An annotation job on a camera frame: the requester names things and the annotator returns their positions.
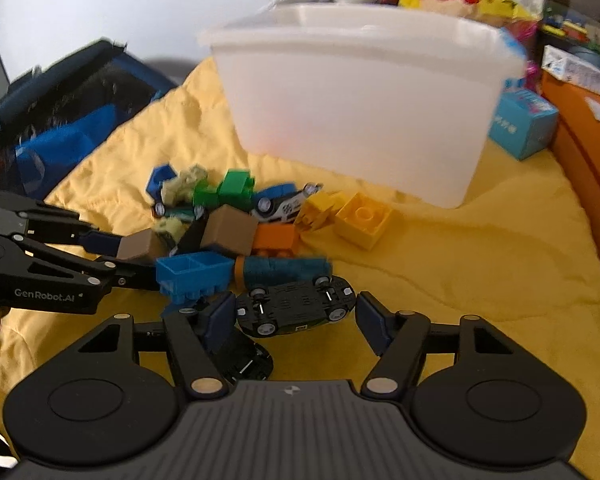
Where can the yellow toy brick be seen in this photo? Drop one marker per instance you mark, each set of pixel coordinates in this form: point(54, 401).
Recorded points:
point(320, 207)
point(362, 222)

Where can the green toy brick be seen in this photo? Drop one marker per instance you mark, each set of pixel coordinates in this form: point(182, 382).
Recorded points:
point(236, 186)
point(205, 197)

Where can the blue fabric bag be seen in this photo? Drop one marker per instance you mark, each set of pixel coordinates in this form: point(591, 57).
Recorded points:
point(65, 135)

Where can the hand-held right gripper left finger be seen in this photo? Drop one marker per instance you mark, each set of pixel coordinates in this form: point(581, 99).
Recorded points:
point(220, 321)

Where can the large brown toy brick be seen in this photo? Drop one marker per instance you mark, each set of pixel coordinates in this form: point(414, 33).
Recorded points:
point(230, 230)

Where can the black toy car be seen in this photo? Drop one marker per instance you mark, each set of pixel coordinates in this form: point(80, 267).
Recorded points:
point(245, 360)
point(290, 307)

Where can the light blue cardboard box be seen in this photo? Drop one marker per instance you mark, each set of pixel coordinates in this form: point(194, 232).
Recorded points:
point(525, 125)

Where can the orange toy brick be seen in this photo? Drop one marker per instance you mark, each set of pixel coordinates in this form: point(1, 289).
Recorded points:
point(275, 237)

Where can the white and blue toy car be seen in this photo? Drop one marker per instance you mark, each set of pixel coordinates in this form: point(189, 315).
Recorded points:
point(280, 205)

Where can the orange box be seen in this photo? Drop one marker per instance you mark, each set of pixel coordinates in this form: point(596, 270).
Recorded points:
point(590, 160)

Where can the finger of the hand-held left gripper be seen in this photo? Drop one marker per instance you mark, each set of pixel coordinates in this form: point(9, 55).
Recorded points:
point(130, 276)
point(102, 244)

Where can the small brown toy brick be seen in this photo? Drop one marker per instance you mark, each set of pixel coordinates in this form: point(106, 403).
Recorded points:
point(142, 247)

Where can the pink foil wrapper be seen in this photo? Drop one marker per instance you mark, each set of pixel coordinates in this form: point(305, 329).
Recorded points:
point(532, 55)

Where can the tray of colourful blocks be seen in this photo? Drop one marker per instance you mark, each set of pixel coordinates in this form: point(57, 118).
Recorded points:
point(580, 27)

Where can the black toy brick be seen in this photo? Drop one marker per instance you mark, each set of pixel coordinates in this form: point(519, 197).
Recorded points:
point(192, 237)

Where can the small dark blue toy brick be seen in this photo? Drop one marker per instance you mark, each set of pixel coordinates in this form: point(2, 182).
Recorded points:
point(157, 180)

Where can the yellow blanket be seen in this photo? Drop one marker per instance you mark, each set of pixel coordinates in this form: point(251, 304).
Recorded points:
point(480, 260)

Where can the white plastic bin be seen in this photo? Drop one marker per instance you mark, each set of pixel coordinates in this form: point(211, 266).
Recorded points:
point(355, 110)

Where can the small white cardboard box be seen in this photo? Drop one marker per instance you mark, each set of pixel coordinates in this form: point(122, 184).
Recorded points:
point(575, 67)

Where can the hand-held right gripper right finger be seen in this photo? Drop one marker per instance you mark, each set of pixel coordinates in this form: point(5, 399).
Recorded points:
point(372, 325)

